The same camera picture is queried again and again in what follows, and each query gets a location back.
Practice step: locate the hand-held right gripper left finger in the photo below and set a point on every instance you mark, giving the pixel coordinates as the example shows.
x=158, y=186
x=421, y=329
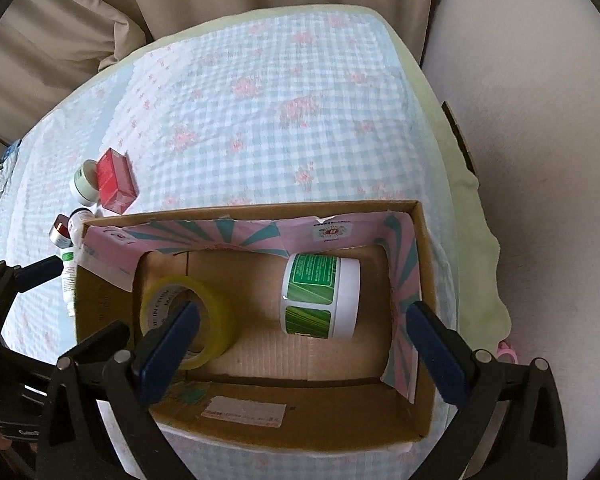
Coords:
x=167, y=352

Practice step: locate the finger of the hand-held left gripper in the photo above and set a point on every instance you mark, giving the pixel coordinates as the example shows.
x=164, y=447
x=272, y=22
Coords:
x=37, y=272

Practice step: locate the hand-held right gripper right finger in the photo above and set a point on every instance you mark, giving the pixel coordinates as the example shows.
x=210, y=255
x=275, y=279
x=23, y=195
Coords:
x=442, y=357

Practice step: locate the white tube with green print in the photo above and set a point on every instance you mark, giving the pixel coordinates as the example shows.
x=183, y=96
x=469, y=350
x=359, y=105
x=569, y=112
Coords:
x=69, y=280

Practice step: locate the yellow tape roll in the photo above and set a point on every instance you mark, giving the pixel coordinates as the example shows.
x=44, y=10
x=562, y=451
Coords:
x=200, y=310

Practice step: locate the cardboard box with patterned lining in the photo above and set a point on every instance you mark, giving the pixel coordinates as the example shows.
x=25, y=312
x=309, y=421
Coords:
x=300, y=360

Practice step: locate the large white jar green label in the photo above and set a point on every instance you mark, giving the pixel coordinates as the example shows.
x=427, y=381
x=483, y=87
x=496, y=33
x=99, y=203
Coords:
x=325, y=295

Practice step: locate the small bottle with red cap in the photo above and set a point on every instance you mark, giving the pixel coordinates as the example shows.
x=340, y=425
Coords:
x=60, y=231

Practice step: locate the pink plastic object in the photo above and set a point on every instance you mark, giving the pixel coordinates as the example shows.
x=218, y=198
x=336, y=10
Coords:
x=508, y=353

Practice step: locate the small white jar green label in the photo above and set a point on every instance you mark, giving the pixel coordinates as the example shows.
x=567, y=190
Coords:
x=84, y=183

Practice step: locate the blue patterned cloth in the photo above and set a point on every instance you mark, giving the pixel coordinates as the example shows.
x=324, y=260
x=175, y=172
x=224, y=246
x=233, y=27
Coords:
x=0, y=170

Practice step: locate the red box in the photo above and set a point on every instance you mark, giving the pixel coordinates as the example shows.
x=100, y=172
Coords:
x=116, y=180

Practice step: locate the pale yellow-green sheet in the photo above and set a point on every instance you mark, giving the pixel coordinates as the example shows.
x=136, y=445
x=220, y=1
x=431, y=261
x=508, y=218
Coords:
x=460, y=200

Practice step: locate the beige cushion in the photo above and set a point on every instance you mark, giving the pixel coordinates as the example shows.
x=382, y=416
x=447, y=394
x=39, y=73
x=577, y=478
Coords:
x=50, y=35

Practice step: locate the blue checked floral blanket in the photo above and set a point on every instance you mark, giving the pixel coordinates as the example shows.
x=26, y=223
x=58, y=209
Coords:
x=280, y=110

